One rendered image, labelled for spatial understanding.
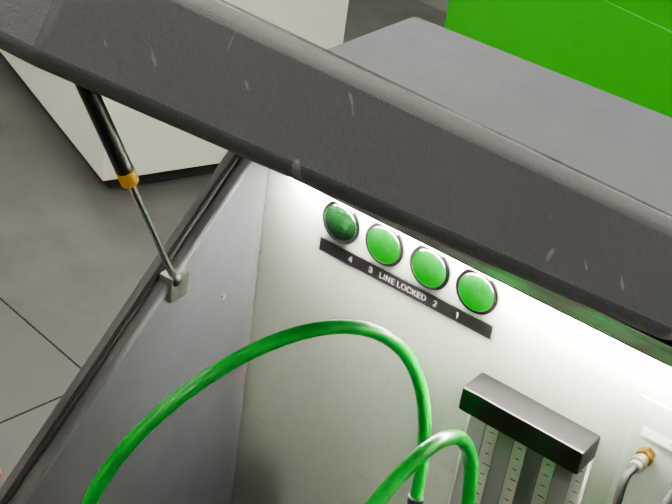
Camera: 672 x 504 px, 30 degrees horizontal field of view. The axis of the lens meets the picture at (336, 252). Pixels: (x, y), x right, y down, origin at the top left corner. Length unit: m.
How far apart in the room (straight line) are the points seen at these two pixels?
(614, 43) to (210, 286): 2.49
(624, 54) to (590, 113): 2.30
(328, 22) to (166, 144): 0.68
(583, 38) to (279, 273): 2.48
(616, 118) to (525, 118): 0.11
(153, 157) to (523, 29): 1.26
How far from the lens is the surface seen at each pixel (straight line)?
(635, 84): 3.75
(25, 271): 3.77
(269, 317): 1.52
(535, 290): 1.23
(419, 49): 1.55
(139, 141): 4.10
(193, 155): 4.21
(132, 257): 3.85
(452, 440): 1.13
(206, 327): 1.47
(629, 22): 3.74
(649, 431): 1.27
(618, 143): 1.41
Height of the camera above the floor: 2.07
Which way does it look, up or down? 31 degrees down
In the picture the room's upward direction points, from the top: 9 degrees clockwise
